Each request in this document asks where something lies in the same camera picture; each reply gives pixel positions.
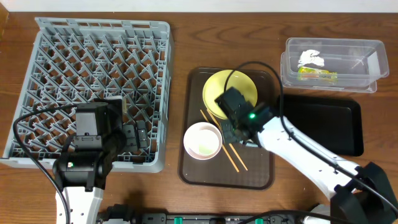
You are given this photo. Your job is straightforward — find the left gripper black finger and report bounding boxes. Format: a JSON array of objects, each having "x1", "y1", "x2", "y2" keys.
[
  {"x1": 123, "y1": 124, "x2": 138, "y2": 152},
  {"x1": 136, "y1": 120, "x2": 149, "y2": 149}
]

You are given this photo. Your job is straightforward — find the pink white bowl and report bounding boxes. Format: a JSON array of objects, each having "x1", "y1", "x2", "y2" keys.
[{"x1": 183, "y1": 122, "x2": 223, "y2": 161}]

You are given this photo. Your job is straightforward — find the green yellow snack wrapper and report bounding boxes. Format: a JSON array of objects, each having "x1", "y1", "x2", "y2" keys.
[{"x1": 297, "y1": 67, "x2": 338, "y2": 83}]

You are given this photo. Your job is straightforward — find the white napkin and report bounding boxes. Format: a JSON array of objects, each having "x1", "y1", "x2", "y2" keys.
[{"x1": 298, "y1": 50, "x2": 325, "y2": 67}]

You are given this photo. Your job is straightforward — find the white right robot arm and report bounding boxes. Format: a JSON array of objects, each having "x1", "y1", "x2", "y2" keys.
[{"x1": 215, "y1": 87, "x2": 397, "y2": 223}]

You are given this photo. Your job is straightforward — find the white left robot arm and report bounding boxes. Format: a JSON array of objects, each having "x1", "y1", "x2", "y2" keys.
[{"x1": 53, "y1": 96, "x2": 139, "y2": 223}]

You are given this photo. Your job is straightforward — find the grey dishwasher rack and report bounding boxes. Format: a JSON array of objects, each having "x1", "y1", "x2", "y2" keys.
[{"x1": 1, "y1": 17, "x2": 174, "y2": 173}]

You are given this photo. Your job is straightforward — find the left wooden chopstick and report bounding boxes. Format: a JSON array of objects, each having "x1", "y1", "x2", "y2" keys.
[{"x1": 200, "y1": 109, "x2": 239, "y2": 173}]

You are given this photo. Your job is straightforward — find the wooden chopstick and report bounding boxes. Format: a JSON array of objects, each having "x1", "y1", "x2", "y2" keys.
[
  {"x1": 206, "y1": 109, "x2": 248, "y2": 171},
  {"x1": 200, "y1": 109, "x2": 239, "y2": 173}
]

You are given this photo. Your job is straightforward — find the brown serving tray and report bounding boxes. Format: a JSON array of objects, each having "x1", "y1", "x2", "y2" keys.
[{"x1": 178, "y1": 67, "x2": 275, "y2": 190}]

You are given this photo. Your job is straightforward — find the right wooden chopstick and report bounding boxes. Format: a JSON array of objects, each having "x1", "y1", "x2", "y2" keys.
[{"x1": 206, "y1": 109, "x2": 248, "y2": 171}]

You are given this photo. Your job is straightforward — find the yellow plate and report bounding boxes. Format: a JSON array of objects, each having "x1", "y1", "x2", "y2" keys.
[{"x1": 202, "y1": 70, "x2": 257, "y2": 119}]

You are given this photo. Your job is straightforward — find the black plastic tray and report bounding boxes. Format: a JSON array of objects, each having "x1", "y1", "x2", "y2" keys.
[{"x1": 284, "y1": 95, "x2": 364, "y2": 157}]

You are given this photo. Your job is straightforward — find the clear plastic bin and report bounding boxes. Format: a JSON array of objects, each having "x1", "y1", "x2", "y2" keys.
[{"x1": 280, "y1": 37, "x2": 389, "y2": 93}]

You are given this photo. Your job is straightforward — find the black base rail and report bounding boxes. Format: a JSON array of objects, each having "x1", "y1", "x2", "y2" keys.
[{"x1": 95, "y1": 204, "x2": 306, "y2": 224}]

